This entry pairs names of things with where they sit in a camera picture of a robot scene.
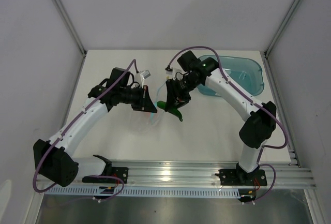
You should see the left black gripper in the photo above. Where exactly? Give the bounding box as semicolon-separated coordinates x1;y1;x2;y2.
119;85;157;113

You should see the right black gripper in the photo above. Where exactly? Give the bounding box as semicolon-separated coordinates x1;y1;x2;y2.
165;75;201;113

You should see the green cucumber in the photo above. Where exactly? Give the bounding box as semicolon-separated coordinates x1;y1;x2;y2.
157;101;183;122

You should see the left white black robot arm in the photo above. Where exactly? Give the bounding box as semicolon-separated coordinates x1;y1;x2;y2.
33;67;157;187

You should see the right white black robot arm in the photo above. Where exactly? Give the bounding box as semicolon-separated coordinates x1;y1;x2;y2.
157;51;276;185

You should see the blue plastic tub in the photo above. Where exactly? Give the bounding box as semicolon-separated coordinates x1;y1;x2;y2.
195;54;265;97

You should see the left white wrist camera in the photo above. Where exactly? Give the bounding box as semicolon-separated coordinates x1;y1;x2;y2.
134;70;151;87

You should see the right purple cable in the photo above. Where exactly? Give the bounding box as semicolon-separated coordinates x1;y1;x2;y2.
165;45;289;204

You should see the aluminium front rail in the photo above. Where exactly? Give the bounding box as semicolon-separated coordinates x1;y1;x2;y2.
35;159;317;190

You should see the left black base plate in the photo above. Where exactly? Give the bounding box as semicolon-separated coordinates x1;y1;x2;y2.
82;167;129;184

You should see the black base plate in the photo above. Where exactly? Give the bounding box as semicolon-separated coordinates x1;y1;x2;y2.
215;169;267;186
82;167;129;184

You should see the white slotted cable duct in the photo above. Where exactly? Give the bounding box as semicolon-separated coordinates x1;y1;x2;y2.
46;185;240;199

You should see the right aluminium side rail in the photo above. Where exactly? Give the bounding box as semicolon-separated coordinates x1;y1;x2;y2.
260;52;302;168

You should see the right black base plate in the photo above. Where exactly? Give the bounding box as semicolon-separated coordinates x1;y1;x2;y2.
215;169;267;186

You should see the left aluminium corner post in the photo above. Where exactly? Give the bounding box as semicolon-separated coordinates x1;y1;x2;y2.
51;0;87;57

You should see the aluminium corner post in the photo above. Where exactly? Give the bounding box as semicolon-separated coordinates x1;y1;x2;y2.
263;0;303;59
51;0;87;57

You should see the right aluminium corner post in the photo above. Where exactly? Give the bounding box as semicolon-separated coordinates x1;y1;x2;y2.
263;0;303;59

